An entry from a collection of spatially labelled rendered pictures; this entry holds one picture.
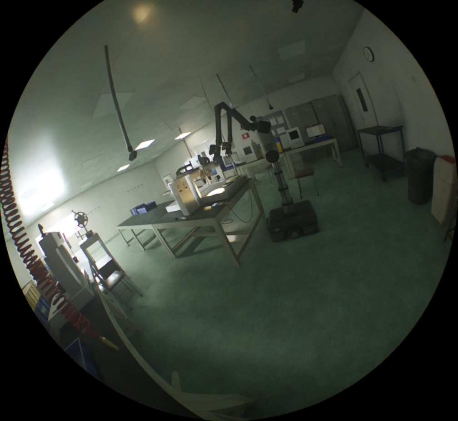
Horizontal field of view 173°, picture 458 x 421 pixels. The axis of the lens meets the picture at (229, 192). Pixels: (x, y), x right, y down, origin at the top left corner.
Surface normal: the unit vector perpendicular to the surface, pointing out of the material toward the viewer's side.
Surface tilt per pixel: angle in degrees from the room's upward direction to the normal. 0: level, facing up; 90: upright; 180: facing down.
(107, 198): 90
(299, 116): 90
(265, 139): 90
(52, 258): 90
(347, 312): 0
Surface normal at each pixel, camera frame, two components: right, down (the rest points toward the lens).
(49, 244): 0.81, -0.20
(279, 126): -0.43, 0.41
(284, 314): -0.38, -0.89
